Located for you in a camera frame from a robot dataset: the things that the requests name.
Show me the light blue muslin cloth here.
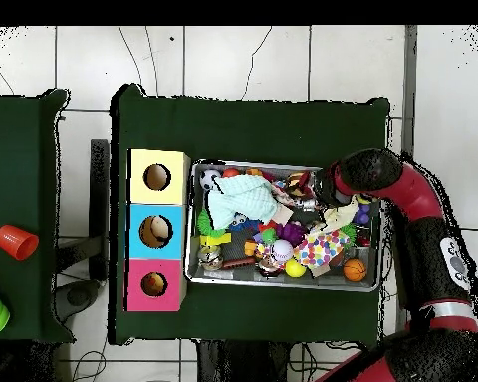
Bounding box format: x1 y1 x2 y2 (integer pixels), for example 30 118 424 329
206 174 280 230

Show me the large green spiky ball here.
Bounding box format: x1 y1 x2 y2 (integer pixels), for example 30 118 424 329
196 208 226 237

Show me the plush hamburger toy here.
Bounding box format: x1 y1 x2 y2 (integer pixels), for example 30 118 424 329
284 171 316 200

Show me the yellow plush duck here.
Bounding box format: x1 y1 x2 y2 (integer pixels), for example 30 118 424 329
142 272 168 296

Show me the wooden box with three holes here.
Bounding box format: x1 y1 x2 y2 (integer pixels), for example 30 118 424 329
125 147 193 313

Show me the shallow mesh bin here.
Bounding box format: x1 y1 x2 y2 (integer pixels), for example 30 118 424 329
184 158 384 294

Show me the blue spiky ball with eyes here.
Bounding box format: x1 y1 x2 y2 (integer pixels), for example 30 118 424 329
227 212 260 234

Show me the small soccer ball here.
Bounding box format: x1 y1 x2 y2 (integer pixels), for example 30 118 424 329
199 168 222 191

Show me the purple spiky rubber toy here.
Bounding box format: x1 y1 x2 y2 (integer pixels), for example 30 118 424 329
276 222 307 246

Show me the white toy baseball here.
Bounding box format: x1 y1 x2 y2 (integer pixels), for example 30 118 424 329
270 238 295 263

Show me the dark green tablecloth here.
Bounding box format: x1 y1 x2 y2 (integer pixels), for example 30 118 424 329
0 88 75 345
107 83 391 346

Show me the polka dot cloth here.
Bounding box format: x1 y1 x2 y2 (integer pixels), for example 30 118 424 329
293 229 352 272

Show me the small orange basketball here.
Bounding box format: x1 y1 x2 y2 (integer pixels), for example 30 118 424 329
342 258 368 283

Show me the orange plastic cup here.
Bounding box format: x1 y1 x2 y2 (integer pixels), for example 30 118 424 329
0 223 40 262

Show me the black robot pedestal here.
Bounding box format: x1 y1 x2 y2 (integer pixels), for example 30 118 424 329
196 339 292 382

